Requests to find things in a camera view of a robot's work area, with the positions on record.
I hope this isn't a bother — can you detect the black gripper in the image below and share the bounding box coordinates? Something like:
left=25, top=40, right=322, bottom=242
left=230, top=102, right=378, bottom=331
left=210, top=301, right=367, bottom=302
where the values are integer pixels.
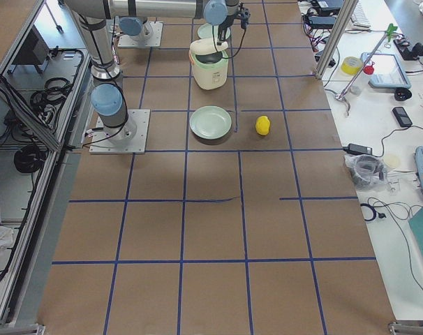
left=237, top=4, right=251, bottom=29

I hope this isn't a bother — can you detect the white rice cooker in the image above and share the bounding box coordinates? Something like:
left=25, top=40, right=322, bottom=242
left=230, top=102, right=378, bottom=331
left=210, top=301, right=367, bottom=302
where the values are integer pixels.
left=189, top=38, right=228, bottom=90

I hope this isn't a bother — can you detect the green plate far side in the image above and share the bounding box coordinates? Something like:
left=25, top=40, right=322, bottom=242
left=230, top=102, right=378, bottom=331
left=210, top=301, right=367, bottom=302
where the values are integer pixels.
left=197, top=23, right=218, bottom=39

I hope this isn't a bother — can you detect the yellow toy potato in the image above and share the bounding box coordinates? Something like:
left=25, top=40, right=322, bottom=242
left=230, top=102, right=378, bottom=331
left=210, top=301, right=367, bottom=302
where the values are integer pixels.
left=255, top=115, right=271, bottom=136

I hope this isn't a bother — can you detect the green plate near potato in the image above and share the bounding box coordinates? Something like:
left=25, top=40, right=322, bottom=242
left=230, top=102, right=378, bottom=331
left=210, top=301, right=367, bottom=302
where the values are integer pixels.
left=189, top=106, right=232, bottom=140

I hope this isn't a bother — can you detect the yellow tape roll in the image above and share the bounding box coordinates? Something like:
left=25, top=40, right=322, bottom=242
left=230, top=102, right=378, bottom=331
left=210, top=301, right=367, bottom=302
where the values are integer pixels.
left=341, top=57, right=364, bottom=76

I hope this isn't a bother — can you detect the blue teach pendant tablet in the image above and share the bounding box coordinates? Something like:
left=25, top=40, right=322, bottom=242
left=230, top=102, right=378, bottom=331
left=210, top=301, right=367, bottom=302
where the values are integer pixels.
left=359, top=53, right=411, bottom=89

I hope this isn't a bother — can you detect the black power adapter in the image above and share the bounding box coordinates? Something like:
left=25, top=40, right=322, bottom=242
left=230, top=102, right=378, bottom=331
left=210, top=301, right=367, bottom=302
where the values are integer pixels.
left=343, top=143, right=373, bottom=156

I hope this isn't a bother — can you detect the black phone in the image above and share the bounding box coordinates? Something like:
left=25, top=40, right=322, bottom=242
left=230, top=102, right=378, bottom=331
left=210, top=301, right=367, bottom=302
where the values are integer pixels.
left=392, top=107, right=413, bottom=128

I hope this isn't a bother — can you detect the aluminium frame post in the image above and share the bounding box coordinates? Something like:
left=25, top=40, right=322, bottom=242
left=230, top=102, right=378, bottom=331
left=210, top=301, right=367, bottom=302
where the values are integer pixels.
left=315, top=0, right=358, bottom=80

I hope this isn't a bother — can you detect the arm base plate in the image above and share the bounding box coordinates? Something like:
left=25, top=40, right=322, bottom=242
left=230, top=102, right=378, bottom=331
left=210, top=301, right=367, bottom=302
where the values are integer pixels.
left=89, top=109, right=151, bottom=154
left=118, top=17, right=163, bottom=48

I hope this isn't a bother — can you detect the plastic bag with cables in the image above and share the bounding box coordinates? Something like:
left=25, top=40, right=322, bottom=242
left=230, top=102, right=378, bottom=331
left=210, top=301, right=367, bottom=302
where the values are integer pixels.
left=344, top=154, right=388, bottom=191

